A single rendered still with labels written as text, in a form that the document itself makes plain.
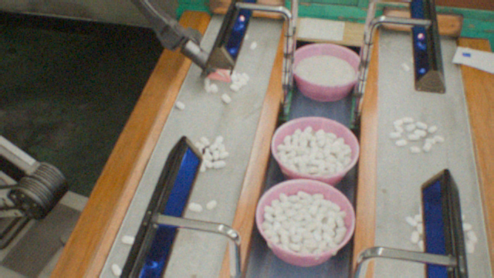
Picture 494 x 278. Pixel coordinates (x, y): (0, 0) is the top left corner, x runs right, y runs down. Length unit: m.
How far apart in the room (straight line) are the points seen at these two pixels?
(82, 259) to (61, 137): 1.62
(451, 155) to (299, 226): 0.56
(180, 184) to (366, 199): 0.62
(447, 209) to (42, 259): 1.26
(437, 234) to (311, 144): 0.73
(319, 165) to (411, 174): 0.27
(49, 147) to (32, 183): 1.34
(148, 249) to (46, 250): 0.90
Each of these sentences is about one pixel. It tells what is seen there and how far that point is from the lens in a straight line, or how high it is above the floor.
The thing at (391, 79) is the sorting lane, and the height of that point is 0.74.
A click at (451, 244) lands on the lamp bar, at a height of 1.11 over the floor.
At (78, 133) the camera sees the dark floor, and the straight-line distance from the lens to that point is 3.02.
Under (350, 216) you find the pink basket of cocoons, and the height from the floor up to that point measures 0.75.
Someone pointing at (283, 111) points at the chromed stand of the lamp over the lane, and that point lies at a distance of 1.85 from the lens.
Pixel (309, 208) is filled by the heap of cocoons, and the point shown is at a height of 0.73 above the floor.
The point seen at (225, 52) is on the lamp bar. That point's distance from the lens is 1.50.
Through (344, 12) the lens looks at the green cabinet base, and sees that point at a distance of 2.28.
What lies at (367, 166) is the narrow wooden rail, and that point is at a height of 0.77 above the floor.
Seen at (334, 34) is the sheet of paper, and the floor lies 0.78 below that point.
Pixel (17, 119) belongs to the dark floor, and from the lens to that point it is 3.23.
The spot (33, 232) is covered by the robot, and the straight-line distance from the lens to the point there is 1.96.
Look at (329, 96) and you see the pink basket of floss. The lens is 2.00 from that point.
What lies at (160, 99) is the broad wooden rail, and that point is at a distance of 1.89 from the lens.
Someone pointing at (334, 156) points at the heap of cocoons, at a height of 0.72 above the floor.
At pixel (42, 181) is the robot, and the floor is 0.79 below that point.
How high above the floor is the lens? 1.92
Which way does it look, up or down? 45 degrees down
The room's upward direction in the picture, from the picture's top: 1 degrees counter-clockwise
